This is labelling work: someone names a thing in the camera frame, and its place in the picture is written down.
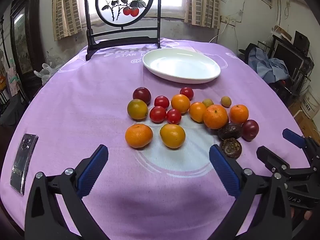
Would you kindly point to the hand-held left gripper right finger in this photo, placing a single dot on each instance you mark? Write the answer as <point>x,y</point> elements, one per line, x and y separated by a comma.
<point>223,170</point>

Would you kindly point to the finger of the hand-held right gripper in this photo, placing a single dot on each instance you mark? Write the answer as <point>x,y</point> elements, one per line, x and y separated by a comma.
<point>293,137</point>
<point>271,158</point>

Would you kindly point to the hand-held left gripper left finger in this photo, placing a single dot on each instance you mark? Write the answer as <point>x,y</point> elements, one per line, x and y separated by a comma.
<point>93,167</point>

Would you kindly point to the brown wrinkled passion fruit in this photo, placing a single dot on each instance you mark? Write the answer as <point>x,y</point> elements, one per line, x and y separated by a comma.
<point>229,131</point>
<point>232,148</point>

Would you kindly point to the dark red plum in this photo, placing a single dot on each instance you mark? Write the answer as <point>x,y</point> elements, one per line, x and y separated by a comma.
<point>141,95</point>
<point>250,130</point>

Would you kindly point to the large orange mandarin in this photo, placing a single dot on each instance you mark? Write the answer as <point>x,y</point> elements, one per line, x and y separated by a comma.
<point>215,116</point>

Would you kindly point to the small yellow plum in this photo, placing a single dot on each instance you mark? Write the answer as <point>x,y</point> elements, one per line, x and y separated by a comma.
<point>226,101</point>
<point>207,102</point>

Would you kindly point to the green-tinged mandarin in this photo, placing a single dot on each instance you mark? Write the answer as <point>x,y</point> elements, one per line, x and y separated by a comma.
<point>137,109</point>

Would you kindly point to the red cherry tomato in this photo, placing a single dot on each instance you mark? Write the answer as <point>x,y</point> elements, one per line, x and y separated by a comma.
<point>158,114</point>
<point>173,116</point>
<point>186,93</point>
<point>161,102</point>

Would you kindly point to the white oval plate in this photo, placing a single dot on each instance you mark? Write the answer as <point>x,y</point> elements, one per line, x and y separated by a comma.
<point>180,65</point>

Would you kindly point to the person's right hand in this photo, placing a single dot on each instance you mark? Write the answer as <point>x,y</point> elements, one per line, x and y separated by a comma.
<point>308,215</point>

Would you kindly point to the purple printed tablecloth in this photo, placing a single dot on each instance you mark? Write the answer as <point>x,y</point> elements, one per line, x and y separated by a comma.
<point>75,105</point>

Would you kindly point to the blue cloth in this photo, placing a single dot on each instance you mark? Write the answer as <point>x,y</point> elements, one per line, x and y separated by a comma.
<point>272,67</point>

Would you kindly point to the black monitor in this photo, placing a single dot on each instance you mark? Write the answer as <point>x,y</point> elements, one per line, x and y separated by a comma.
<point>287,57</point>

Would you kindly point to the black box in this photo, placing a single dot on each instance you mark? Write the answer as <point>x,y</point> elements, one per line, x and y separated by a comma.
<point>301,41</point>

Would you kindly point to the black bag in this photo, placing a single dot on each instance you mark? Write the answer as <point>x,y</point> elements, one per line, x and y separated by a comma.
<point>246,52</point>

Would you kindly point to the brown cardboard piece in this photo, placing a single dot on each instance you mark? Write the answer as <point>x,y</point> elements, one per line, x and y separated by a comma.
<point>282,32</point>

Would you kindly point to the white plastic bag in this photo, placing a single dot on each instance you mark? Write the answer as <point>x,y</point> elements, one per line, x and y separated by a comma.
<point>46,72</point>

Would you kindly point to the black framed painted table screen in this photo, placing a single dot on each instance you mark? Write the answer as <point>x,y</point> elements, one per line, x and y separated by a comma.
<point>117,44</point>

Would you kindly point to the dark wooden cabinet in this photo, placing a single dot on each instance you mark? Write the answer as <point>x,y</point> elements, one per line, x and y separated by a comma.
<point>35,55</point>

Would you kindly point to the brick pattern curtain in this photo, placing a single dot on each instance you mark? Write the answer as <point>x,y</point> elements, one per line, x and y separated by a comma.
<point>202,5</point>
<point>66,12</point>

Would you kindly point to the white wall outlet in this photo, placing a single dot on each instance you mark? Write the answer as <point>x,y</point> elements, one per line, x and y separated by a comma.
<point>228,20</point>

